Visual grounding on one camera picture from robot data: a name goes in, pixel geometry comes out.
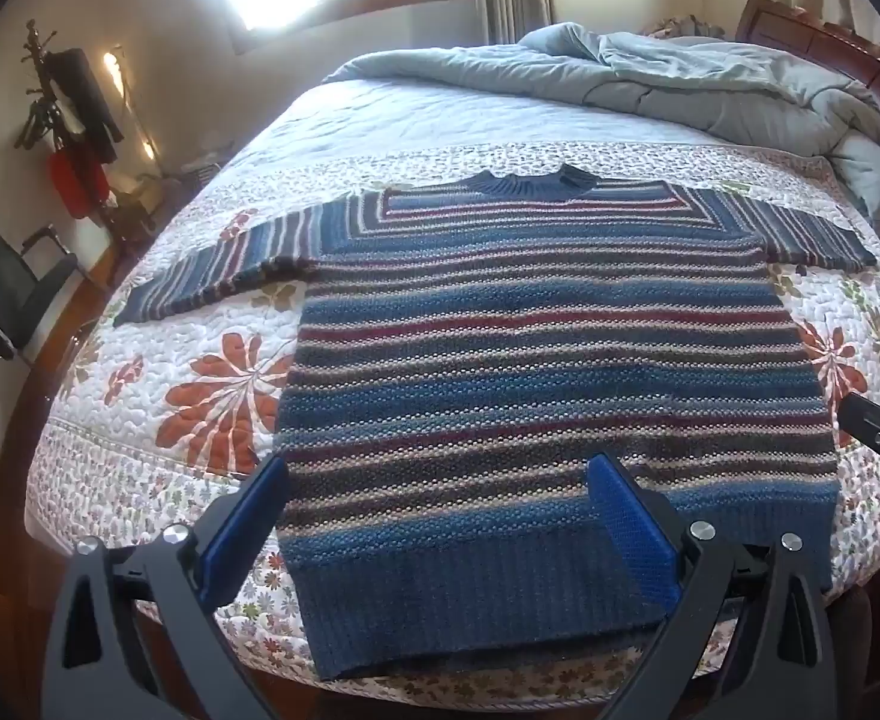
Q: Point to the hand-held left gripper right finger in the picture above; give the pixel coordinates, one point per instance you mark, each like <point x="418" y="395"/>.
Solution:
<point x="631" y="540"/>

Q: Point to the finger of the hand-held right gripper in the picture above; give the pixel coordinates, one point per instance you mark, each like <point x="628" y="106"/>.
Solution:
<point x="878" y="427"/>

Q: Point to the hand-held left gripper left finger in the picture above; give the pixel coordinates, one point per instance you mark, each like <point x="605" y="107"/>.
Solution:
<point x="241" y="532"/>

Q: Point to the blue striped knit sweater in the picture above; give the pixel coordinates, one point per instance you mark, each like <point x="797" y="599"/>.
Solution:
<point x="485" y="360"/>

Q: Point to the white floral quilted bedspread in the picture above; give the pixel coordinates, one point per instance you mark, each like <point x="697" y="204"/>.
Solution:
<point x="185" y="405"/>

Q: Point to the dark bedside furniture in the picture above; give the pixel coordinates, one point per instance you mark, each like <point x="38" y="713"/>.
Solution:
<point x="155" y="195"/>

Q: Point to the red hanging bag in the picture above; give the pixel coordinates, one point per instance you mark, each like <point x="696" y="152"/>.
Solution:
<point x="76" y="180"/>

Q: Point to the grey duvet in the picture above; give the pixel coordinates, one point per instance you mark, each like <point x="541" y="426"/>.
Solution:
<point x="672" y="90"/>

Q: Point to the wooden headboard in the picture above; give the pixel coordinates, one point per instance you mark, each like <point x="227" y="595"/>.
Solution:
<point x="807" y="34"/>

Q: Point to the floral pillow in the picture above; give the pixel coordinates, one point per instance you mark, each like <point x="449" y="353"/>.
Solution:
<point x="680" y="24"/>

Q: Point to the black hanging garment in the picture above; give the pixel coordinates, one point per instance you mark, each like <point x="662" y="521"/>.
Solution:
<point x="83" y="97"/>

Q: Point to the wooden coat rack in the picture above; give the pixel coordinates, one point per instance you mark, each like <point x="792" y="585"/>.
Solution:
<point x="35" y="52"/>

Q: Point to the bright wall light strip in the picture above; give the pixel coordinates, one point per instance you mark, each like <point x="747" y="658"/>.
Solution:
<point x="113" y="64"/>

